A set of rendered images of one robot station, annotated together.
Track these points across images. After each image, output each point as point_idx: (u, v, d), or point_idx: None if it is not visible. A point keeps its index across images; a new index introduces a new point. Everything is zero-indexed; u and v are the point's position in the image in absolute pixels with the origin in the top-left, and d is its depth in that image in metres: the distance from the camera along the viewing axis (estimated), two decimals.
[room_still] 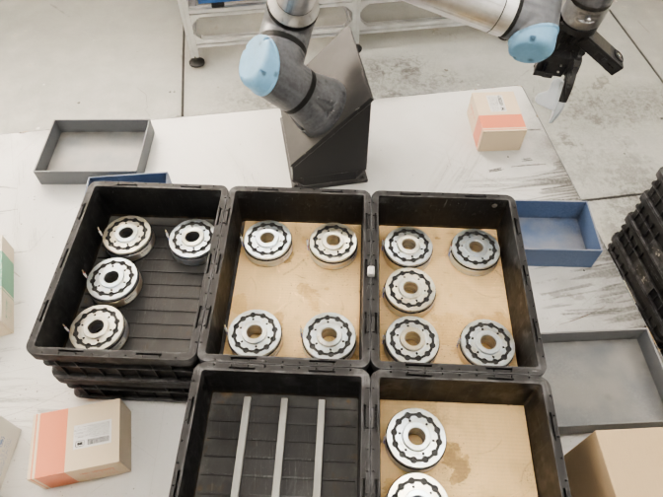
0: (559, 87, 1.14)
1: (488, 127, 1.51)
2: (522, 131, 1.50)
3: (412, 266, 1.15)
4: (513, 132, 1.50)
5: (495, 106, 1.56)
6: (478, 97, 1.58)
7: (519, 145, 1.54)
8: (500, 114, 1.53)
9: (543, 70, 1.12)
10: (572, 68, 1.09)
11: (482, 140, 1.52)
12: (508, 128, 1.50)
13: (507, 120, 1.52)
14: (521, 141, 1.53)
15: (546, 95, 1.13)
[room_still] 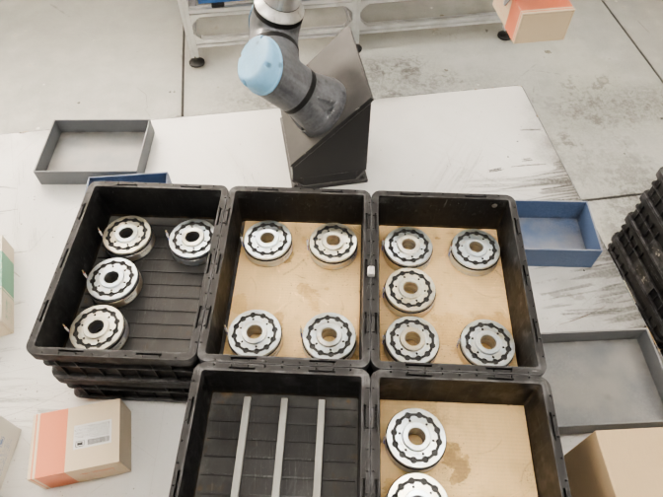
0: None
1: (528, 9, 1.22)
2: (569, 12, 1.22)
3: (412, 266, 1.15)
4: (557, 13, 1.22)
5: None
6: None
7: (563, 32, 1.26)
8: None
9: None
10: None
11: (522, 28, 1.24)
12: (552, 9, 1.22)
13: (549, 1, 1.24)
14: (566, 26, 1.25)
15: None
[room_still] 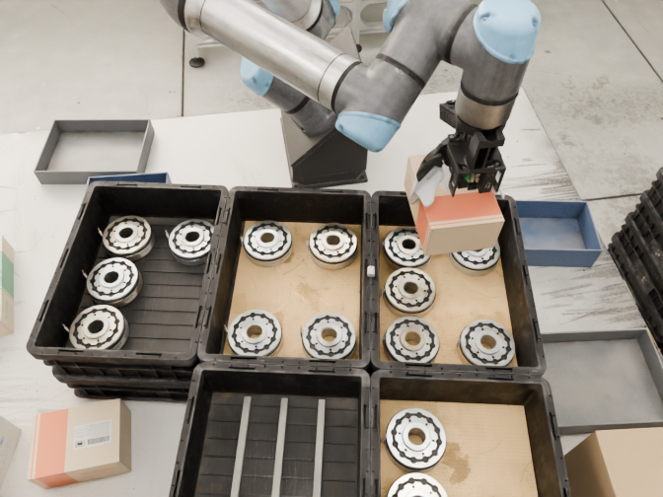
0: None
1: (439, 220, 0.88)
2: (496, 223, 0.88)
3: (412, 266, 1.15)
4: (480, 225, 0.88)
5: (449, 177, 0.93)
6: (419, 164, 0.95)
7: (491, 241, 0.92)
8: (458, 194, 0.91)
9: None
10: None
11: (432, 241, 0.90)
12: (473, 220, 0.88)
13: (470, 204, 0.90)
14: (495, 236, 0.91)
15: None
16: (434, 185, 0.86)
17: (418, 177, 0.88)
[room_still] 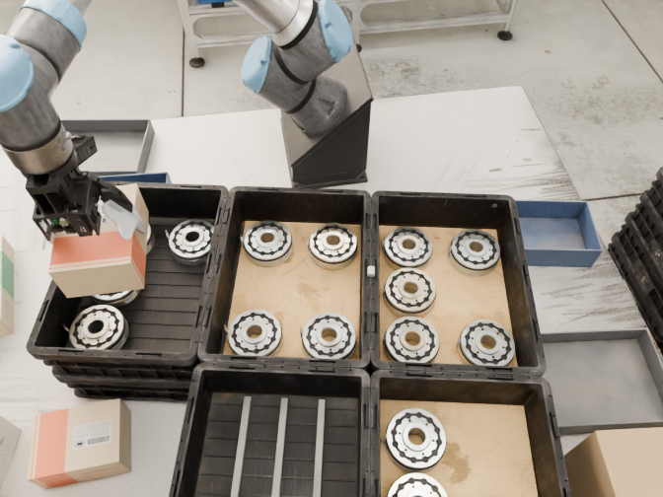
0: (109, 210, 0.83)
1: (61, 262, 0.83)
2: (123, 265, 0.84)
3: (412, 266, 1.15)
4: (106, 268, 0.83)
5: None
6: None
7: (135, 282, 0.88)
8: (95, 234, 0.86)
9: (94, 222, 0.78)
10: (98, 184, 0.80)
11: (62, 284, 0.85)
12: (97, 262, 0.83)
13: (101, 246, 0.85)
14: (134, 277, 0.86)
15: (122, 226, 0.83)
16: None
17: None
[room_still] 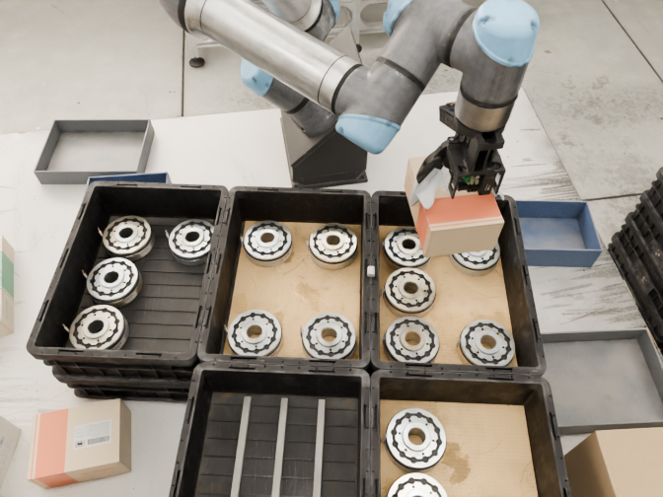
0: None
1: (439, 222, 0.88)
2: (496, 225, 0.89)
3: (412, 266, 1.15)
4: (480, 227, 0.88)
5: (449, 178, 0.94)
6: (419, 166, 0.95)
7: (491, 243, 0.93)
8: (458, 196, 0.91)
9: None
10: None
11: (432, 243, 0.90)
12: (473, 222, 0.88)
13: (469, 206, 0.90)
14: (494, 237, 0.91)
15: (498, 186, 0.88)
16: (434, 187, 0.86)
17: (418, 178, 0.88)
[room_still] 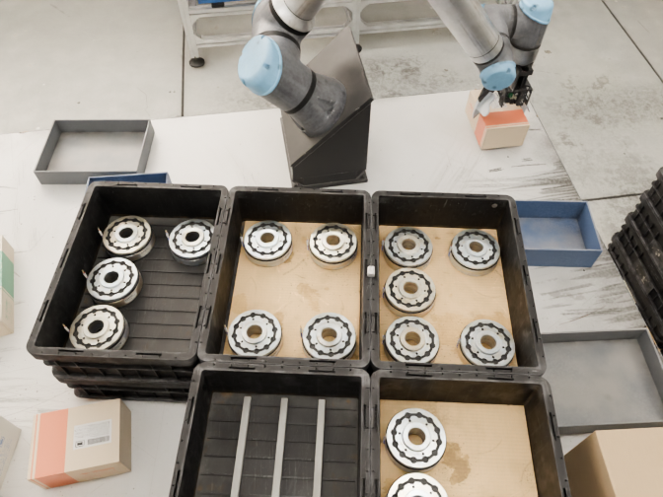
0: None
1: (491, 124, 1.49)
2: (525, 126, 1.50)
3: (412, 266, 1.15)
4: (516, 127, 1.50)
5: (495, 102, 1.55)
6: (477, 95, 1.56)
7: (521, 140, 1.54)
8: (501, 110, 1.52)
9: (524, 98, 1.45)
10: None
11: (486, 138, 1.51)
12: (511, 124, 1.49)
13: (509, 116, 1.51)
14: (524, 136, 1.53)
15: (527, 104, 1.49)
16: (489, 104, 1.47)
17: (479, 99, 1.49)
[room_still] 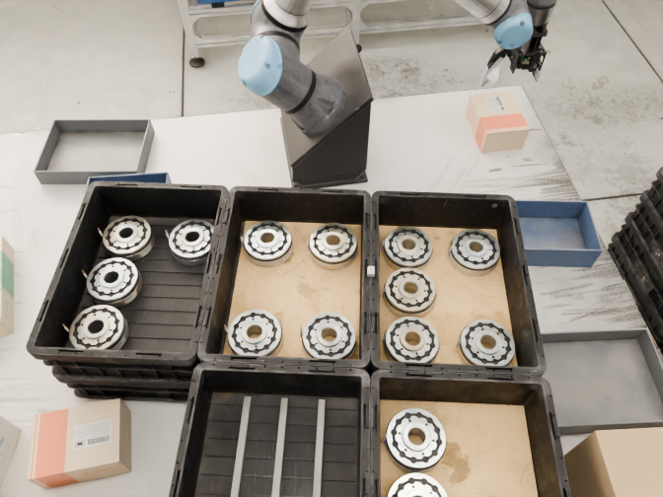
0: None
1: (491, 128, 1.50)
2: (525, 130, 1.51)
3: (412, 266, 1.15)
4: (516, 131, 1.50)
5: (495, 106, 1.56)
6: (477, 99, 1.57)
7: (521, 143, 1.55)
8: (501, 115, 1.53)
9: (537, 63, 1.36)
10: None
11: (486, 142, 1.52)
12: (511, 128, 1.50)
13: (508, 120, 1.52)
14: (524, 139, 1.53)
15: (540, 70, 1.40)
16: (499, 69, 1.39)
17: (488, 65, 1.41)
